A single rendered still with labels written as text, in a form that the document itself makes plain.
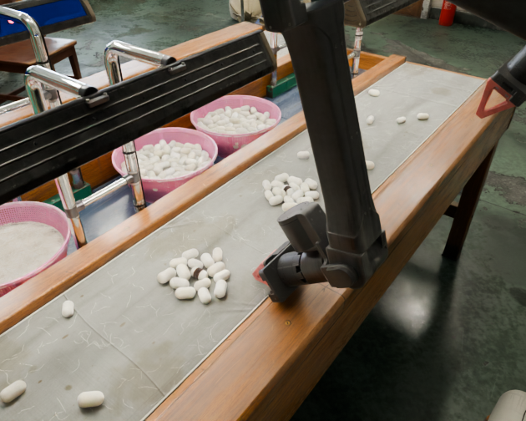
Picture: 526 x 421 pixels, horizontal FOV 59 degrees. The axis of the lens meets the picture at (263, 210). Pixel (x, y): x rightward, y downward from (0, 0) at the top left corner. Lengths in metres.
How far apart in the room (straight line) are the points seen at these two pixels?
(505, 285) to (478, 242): 0.26
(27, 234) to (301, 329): 0.62
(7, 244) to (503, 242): 1.95
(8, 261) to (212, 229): 0.40
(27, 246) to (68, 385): 0.37
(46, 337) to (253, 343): 0.34
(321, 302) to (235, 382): 0.21
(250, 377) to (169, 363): 0.14
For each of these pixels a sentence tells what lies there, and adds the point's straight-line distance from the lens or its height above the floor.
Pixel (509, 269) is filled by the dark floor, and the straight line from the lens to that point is 2.22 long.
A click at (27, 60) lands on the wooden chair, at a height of 0.46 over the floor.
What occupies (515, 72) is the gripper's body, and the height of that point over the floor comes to 1.09.
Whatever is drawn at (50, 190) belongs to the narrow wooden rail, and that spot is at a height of 0.73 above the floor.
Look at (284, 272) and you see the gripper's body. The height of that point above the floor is 0.83.
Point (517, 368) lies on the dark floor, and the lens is 1.86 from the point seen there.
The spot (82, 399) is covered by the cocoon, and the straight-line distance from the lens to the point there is 0.75.
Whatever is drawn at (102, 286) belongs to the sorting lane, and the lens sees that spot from 0.92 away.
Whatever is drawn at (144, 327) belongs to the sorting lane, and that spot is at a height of 0.74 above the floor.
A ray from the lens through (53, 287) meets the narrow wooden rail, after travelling 0.91.
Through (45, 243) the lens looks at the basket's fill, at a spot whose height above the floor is 0.73.
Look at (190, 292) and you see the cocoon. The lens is 0.84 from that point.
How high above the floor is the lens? 1.37
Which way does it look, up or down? 37 degrees down
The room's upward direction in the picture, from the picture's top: straight up
